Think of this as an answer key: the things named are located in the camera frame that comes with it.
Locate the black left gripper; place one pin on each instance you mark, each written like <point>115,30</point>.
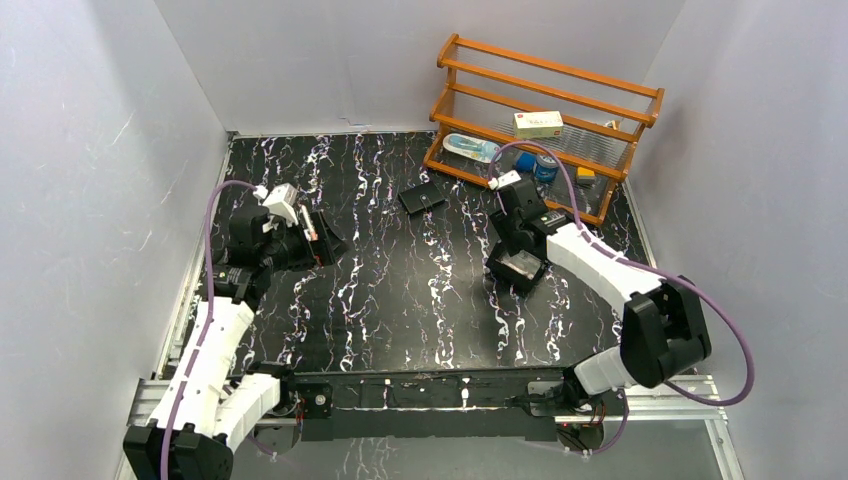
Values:
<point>313,237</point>

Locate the black leather card holder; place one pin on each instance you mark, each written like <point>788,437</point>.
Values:
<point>421,198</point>

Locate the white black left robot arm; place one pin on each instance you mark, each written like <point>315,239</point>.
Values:
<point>204,415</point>

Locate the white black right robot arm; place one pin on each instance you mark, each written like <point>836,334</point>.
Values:
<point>663,331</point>

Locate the black tray with cards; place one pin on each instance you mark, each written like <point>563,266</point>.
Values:
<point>522,271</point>

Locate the white blue packaged item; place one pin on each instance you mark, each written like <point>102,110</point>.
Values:
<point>476,149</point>

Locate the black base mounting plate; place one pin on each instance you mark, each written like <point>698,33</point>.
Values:
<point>509,422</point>

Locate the small blue cube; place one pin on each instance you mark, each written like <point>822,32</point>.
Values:
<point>525,162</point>

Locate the orange wooden shelf rack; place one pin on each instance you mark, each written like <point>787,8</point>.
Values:
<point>492,96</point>

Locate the blue round container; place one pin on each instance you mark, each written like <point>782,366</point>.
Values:
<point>546,169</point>

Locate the white cardboard box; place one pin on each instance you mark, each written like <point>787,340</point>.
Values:
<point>539,124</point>

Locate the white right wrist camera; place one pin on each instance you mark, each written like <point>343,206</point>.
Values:
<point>504,180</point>

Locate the aluminium frame rail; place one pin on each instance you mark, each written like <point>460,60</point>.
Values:
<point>453,393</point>

